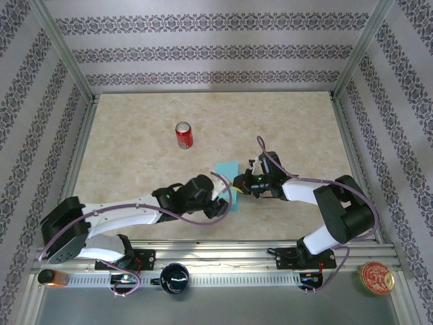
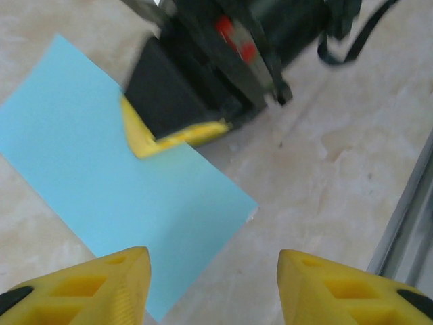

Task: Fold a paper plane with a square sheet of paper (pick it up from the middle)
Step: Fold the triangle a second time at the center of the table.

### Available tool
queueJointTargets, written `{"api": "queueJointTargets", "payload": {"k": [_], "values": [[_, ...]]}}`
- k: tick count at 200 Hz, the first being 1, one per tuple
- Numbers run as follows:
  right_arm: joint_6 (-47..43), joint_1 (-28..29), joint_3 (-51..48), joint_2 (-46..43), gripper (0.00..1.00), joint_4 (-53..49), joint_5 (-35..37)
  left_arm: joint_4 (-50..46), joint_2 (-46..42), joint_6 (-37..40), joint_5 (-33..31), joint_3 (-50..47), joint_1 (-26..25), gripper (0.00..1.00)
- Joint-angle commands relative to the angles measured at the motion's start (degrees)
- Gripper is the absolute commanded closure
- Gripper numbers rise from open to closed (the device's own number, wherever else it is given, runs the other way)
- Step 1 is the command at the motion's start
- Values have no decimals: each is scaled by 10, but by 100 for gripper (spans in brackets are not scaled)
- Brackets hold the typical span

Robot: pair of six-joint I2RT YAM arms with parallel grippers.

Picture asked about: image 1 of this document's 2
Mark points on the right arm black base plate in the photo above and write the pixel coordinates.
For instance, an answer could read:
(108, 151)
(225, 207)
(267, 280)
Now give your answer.
(285, 259)

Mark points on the light blue cloth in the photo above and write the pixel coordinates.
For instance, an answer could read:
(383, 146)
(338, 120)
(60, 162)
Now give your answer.
(226, 169)

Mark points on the red and gold round tin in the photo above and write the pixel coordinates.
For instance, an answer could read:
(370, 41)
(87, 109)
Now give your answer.
(375, 278)

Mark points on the dark blue mug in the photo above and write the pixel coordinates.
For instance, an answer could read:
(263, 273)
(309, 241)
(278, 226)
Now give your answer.
(174, 279)

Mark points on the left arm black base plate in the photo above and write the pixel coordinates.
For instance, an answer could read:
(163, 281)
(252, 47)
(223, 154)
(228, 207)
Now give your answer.
(147, 259)

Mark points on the small controller board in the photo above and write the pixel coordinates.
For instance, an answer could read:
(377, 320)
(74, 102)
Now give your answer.
(309, 278)
(123, 279)

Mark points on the aluminium frame post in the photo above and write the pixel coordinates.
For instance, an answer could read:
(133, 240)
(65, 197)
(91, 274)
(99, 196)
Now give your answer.
(64, 54)
(362, 54)

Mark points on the orange bottle with black cap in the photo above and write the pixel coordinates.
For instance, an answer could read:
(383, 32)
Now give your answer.
(50, 278)

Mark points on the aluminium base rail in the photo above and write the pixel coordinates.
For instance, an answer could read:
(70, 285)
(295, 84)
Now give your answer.
(216, 254)

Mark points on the aluminium side rail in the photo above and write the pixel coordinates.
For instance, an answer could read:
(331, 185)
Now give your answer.
(76, 162)
(355, 162)

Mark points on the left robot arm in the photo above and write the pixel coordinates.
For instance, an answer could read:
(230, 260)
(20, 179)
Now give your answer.
(118, 218)

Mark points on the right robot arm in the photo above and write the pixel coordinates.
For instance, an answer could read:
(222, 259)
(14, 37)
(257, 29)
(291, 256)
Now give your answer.
(348, 216)

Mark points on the red soda can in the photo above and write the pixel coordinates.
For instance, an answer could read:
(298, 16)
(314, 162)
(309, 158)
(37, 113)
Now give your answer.
(184, 137)

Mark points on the grey metal bottom plate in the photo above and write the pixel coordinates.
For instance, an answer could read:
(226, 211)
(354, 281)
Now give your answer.
(236, 308)

